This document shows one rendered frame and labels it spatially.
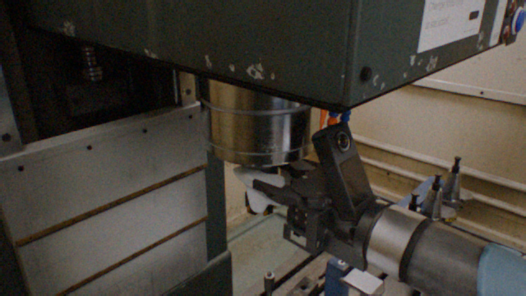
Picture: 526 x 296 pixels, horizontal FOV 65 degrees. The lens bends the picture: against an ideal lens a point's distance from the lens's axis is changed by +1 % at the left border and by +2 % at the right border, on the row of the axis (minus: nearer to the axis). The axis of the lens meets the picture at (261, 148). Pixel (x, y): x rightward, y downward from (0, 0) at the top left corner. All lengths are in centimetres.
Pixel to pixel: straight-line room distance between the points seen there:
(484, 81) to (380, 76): 112
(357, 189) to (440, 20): 20
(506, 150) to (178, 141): 102
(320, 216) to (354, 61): 24
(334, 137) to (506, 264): 20
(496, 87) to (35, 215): 128
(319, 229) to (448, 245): 15
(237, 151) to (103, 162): 49
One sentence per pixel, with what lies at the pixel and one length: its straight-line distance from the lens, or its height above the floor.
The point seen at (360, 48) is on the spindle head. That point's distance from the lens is 31.
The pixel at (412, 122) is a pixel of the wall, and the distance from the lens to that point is 158.
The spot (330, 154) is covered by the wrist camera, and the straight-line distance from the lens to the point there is 47.
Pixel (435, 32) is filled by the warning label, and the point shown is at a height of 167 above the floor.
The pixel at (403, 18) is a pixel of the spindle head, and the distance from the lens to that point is 36.
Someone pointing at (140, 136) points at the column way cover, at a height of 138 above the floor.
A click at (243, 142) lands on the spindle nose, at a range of 48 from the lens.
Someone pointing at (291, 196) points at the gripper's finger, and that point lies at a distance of 50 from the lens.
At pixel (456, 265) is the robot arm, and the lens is 44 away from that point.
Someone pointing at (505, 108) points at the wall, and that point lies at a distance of 147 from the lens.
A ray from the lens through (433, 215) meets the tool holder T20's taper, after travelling 97.
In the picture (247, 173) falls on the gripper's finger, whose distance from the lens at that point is 54.
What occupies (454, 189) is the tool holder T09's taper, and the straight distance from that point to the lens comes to 106.
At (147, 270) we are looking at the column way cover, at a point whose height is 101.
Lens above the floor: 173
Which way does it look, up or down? 24 degrees down
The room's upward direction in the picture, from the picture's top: straight up
